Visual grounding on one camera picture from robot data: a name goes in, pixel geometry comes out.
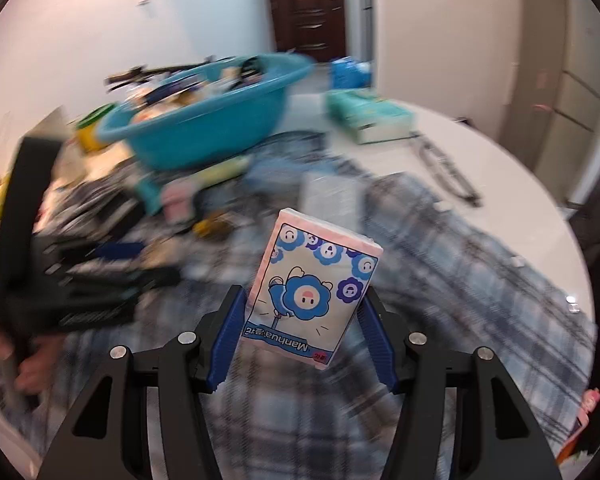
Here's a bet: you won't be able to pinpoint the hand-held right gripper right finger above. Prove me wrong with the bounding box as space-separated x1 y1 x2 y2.
352 287 563 480

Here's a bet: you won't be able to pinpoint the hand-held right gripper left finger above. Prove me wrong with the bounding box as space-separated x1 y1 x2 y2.
36 284 246 480

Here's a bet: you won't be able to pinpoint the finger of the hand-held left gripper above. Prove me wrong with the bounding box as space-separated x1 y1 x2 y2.
45 240 148 273
55 265 181 333

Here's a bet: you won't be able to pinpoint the blue flower tissue pack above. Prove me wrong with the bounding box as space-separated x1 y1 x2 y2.
236 208 382 372

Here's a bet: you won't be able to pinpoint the blue plastic basin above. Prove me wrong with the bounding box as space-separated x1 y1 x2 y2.
96 52 315 170

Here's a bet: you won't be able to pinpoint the white round desktop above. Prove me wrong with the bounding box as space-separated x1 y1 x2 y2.
45 67 596 321

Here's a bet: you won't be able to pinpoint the person's left hand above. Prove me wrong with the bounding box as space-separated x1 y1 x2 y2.
0 322 48 401

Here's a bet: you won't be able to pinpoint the blue plaid shirt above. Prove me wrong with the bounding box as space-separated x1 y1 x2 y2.
0 132 598 480

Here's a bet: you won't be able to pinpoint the yellow container with green rim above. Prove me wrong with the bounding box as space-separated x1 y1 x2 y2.
76 102 118 153

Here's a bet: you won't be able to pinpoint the light green tube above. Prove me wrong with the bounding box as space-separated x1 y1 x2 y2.
195 157 253 186

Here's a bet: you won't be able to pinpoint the grey cardboard box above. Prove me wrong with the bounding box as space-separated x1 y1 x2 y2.
300 172 366 221

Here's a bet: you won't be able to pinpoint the black eyeglasses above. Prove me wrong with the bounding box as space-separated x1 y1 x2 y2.
409 131 482 207

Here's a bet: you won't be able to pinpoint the pink object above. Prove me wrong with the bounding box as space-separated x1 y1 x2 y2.
555 387 600 466

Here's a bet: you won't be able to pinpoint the teal tissue box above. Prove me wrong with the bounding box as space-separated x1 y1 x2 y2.
326 89 415 145

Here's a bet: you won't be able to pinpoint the blue plastic bag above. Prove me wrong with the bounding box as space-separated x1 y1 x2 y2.
330 56 373 90

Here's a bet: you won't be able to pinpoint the brown entrance door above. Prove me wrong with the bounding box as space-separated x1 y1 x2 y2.
265 0 348 63

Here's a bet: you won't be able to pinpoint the beige refrigerator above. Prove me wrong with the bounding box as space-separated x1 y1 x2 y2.
497 0 600 181

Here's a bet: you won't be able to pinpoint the brown keychain toy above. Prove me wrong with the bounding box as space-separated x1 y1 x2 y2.
192 215 231 238

